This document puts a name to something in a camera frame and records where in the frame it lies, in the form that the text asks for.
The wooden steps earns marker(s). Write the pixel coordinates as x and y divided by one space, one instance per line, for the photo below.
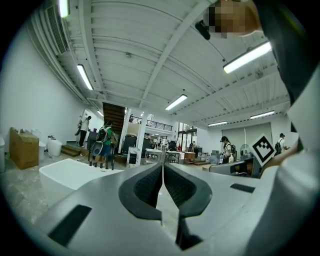
70 150

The small ceiling light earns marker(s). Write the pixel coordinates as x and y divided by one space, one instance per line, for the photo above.
100 113

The white tank toilet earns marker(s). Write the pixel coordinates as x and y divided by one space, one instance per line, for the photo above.
42 147

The black head-worn camera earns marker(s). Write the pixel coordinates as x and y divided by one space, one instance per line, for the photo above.
203 30

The white smart toilet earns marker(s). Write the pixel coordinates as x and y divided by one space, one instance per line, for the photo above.
54 147

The long ceiling light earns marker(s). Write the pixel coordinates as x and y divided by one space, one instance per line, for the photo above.
85 77
64 7
217 123
247 57
176 102
262 114

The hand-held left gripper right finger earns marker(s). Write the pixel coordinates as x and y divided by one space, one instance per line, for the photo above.
220 200

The marble patterned box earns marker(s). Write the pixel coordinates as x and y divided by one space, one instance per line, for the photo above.
133 157

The ceiling air vent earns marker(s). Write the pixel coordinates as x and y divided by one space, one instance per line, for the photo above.
57 30

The black balcony railing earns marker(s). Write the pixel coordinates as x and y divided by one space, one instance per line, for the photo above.
157 124

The person's right forearm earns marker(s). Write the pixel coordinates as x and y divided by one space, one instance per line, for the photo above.
282 157

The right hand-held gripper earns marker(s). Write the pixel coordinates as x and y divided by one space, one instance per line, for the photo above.
262 150

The white bathtub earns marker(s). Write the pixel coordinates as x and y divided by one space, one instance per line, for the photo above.
67 175

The person's black shirt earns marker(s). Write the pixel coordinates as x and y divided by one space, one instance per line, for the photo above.
295 45

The black cabinet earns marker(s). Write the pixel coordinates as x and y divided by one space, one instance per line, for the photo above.
130 143

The brown cardboard box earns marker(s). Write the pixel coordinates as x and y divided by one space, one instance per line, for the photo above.
23 148

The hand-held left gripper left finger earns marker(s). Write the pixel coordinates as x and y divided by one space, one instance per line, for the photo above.
105 212

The white metal table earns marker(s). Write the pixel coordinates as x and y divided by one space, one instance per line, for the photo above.
153 151

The brown wooden staircase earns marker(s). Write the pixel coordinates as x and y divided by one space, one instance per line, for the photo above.
113 116

